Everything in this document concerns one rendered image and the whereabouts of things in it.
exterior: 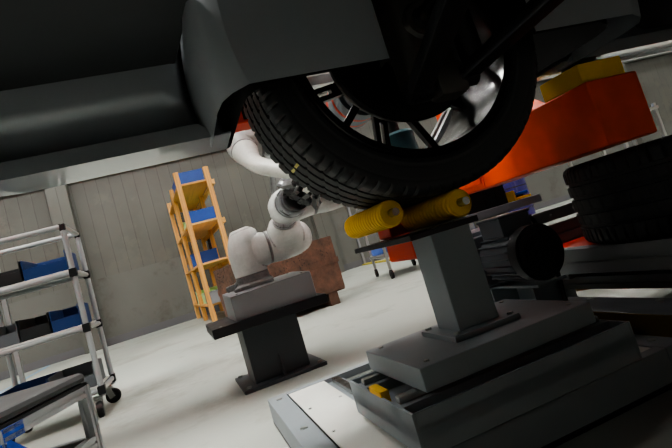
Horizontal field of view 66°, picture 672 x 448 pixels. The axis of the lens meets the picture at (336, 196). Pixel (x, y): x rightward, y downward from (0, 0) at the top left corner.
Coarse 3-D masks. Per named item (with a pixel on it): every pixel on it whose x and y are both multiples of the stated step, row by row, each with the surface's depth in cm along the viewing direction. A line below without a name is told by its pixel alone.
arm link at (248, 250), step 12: (240, 228) 238; (252, 228) 240; (228, 240) 238; (240, 240) 234; (252, 240) 235; (264, 240) 237; (228, 252) 237; (240, 252) 233; (252, 252) 234; (264, 252) 236; (240, 264) 233; (252, 264) 233; (264, 264) 237; (240, 276) 233
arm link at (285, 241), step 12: (276, 180) 215; (276, 228) 235; (288, 228) 235; (300, 228) 239; (276, 240) 236; (288, 240) 236; (300, 240) 240; (276, 252) 238; (288, 252) 240; (300, 252) 245
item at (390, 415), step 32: (608, 320) 108; (544, 352) 102; (576, 352) 98; (608, 352) 100; (352, 384) 119; (384, 384) 113; (448, 384) 98; (480, 384) 92; (512, 384) 94; (544, 384) 95; (576, 384) 97; (384, 416) 102; (416, 416) 88; (448, 416) 89; (480, 416) 91; (512, 416) 92
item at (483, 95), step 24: (480, 0) 117; (480, 24) 121; (504, 72) 113; (312, 96) 100; (336, 96) 122; (480, 96) 121; (336, 120) 100; (384, 120) 124; (456, 120) 129; (480, 120) 111; (384, 144) 102; (432, 144) 127; (456, 144) 107
